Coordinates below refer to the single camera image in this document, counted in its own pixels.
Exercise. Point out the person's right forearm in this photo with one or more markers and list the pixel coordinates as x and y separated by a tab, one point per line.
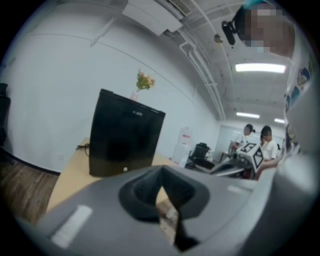
268	165

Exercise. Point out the person's head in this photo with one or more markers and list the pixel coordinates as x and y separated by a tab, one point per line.
267	27

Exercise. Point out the ceiling air conditioner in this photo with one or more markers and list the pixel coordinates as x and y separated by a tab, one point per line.
155	15

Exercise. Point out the black mini fridge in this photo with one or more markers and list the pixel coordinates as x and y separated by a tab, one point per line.
125	137

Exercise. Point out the white water dispenser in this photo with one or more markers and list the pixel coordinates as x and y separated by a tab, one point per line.
181	155

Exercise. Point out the black head camera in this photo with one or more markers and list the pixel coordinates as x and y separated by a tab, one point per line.
228	32

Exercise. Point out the rectangular ceiling light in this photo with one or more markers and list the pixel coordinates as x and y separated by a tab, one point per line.
279	120
248	115
260	68

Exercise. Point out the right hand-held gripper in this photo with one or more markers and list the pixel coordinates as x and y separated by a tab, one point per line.
251	155

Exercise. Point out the light wooden table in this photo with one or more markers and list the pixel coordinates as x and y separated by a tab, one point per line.
72	175

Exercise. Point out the black mesh office chair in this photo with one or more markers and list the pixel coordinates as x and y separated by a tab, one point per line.
200	155

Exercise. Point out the person's white printed t-shirt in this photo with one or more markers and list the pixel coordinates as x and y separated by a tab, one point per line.
302	100

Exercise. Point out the clear dispenser water bottle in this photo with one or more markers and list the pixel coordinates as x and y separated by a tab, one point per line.
185	136

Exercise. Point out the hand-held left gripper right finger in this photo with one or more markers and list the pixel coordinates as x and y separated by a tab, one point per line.
217	207

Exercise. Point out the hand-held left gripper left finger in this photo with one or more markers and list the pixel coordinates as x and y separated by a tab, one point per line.
105	212

